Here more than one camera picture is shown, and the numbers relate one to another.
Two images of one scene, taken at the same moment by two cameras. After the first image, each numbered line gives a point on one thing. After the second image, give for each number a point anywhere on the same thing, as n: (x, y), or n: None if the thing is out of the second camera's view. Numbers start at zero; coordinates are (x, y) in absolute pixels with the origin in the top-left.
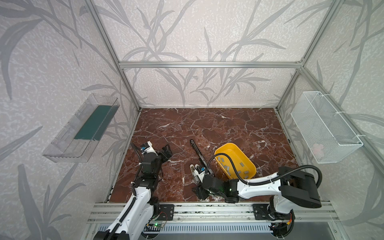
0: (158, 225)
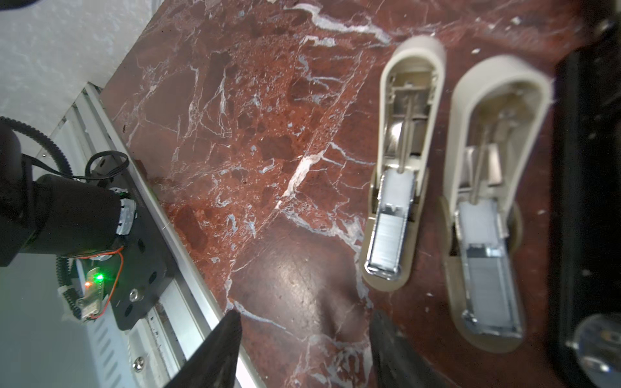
0: (90, 304)
